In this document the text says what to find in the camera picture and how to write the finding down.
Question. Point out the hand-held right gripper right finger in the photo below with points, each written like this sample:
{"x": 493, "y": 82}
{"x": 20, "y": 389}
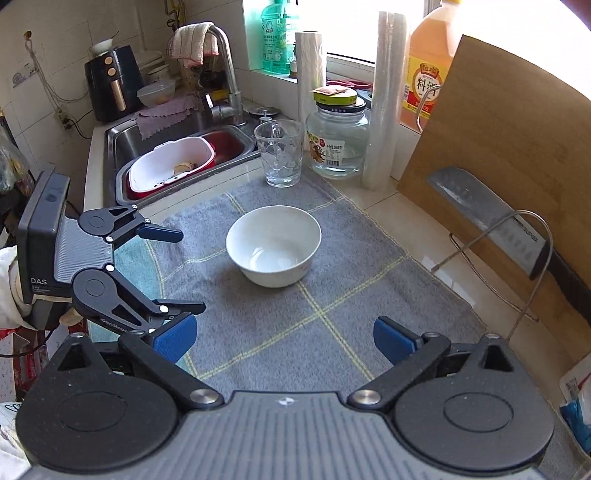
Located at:
{"x": 392, "y": 341}

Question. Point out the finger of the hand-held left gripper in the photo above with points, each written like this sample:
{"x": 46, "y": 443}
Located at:
{"x": 138, "y": 309}
{"x": 161, "y": 234}

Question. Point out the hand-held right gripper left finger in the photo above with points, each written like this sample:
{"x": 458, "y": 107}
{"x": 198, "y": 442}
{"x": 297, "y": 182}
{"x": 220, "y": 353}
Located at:
{"x": 173, "y": 339}

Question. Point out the white ceramic bowl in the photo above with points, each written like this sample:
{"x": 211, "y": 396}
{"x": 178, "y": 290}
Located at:
{"x": 272, "y": 244}

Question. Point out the stacked bowls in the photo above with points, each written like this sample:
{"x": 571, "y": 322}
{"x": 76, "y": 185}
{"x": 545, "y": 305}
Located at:
{"x": 154, "y": 67}

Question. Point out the person's left hand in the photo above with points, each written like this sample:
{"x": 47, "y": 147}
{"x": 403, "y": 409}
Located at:
{"x": 11, "y": 295}

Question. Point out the white strainer basket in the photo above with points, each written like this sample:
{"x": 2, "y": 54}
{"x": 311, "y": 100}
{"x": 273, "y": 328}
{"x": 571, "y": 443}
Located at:
{"x": 157, "y": 166}

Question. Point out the ginger piece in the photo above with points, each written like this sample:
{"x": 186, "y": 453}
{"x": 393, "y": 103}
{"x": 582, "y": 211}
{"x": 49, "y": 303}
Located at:
{"x": 184, "y": 168}

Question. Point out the snack bag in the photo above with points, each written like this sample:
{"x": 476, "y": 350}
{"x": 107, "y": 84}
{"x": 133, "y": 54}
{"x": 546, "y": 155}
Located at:
{"x": 14, "y": 166}

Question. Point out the red plastic basin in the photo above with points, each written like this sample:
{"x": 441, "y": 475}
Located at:
{"x": 207, "y": 162}

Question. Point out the grey checked towel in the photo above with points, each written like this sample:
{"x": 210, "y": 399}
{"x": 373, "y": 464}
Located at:
{"x": 300, "y": 332}

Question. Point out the stainless steel sink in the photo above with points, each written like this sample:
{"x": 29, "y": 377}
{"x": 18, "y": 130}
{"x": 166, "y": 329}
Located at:
{"x": 120, "y": 138}

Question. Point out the red plastic bowl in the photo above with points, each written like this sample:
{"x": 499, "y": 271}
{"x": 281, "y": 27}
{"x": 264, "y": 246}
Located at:
{"x": 228, "y": 145}

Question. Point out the purple cloth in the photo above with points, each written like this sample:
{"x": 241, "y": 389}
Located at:
{"x": 161, "y": 115}

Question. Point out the red carton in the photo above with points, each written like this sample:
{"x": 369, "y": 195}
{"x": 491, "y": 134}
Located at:
{"x": 27, "y": 364}

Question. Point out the clear plastic bowl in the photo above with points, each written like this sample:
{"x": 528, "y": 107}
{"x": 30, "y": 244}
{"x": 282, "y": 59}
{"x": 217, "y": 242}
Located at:
{"x": 157, "y": 92}

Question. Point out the clear glass cup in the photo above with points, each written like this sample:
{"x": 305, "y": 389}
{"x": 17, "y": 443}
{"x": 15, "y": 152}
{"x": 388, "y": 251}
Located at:
{"x": 279, "y": 152}

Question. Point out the black air fryer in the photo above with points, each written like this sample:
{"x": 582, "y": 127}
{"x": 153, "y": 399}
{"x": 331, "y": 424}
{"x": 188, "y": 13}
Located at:
{"x": 108, "y": 87}

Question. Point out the steel cleaver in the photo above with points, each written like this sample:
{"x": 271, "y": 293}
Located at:
{"x": 489, "y": 217}

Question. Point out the metal sink stopper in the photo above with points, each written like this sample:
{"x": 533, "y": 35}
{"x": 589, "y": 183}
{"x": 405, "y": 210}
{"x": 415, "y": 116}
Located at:
{"x": 262, "y": 111}

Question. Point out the steel faucet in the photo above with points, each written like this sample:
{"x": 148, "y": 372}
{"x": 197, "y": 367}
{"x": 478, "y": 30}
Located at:
{"x": 228, "y": 83}

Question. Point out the striped dishcloth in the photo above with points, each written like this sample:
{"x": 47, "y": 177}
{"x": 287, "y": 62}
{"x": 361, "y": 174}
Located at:
{"x": 191, "y": 44}

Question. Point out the small white bowl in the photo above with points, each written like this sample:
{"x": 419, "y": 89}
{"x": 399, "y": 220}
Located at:
{"x": 101, "y": 46}

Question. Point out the white and blue plastic bag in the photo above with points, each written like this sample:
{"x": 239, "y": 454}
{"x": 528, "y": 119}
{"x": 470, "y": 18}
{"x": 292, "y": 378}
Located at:
{"x": 577, "y": 415}

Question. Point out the glass jar with lid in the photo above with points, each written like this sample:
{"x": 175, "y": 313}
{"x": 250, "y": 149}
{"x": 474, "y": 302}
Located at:
{"x": 339, "y": 143}

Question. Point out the short plastic wrap roll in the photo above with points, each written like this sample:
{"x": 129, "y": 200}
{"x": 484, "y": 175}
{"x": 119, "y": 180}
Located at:
{"x": 310, "y": 78}

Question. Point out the sauce sachet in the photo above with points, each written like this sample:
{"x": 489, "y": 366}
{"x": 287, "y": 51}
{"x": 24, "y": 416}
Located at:
{"x": 332, "y": 93}

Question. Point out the green dish soap bottle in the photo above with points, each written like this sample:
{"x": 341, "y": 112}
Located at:
{"x": 277, "y": 41}

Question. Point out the red container lid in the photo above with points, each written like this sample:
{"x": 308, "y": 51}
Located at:
{"x": 351, "y": 84}

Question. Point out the tall plastic wrap roll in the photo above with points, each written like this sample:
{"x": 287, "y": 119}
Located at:
{"x": 385, "y": 92}

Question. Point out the wooden cutting board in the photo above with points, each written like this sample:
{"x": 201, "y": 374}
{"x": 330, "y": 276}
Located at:
{"x": 498, "y": 115}

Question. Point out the orange cooking wine bottle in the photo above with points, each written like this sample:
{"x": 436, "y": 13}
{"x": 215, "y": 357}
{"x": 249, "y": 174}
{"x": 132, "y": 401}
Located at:
{"x": 427, "y": 60}

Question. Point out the wall power socket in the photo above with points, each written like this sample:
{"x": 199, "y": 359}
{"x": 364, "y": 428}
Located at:
{"x": 61, "y": 119}

